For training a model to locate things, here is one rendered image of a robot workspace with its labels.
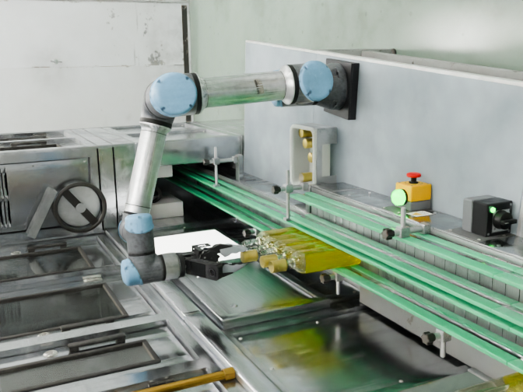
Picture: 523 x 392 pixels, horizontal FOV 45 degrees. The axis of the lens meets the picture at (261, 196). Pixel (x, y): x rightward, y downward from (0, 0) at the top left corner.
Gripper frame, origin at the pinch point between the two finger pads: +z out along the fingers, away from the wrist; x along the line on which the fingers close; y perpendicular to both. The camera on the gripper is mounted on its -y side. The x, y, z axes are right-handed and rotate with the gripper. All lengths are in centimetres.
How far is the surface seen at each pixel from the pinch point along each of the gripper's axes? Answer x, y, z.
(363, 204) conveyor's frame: -15.5, -14.4, 31.4
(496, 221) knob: -21, -59, 37
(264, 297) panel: 12.6, -2.8, 4.9
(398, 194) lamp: -20.5, -26.8, 33.8
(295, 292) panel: 12.6, -3.2, 15.1
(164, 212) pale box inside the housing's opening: 14, 113, 10
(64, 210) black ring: 5, 101, -36
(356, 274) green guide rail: 2.9, -20.4, 25.2
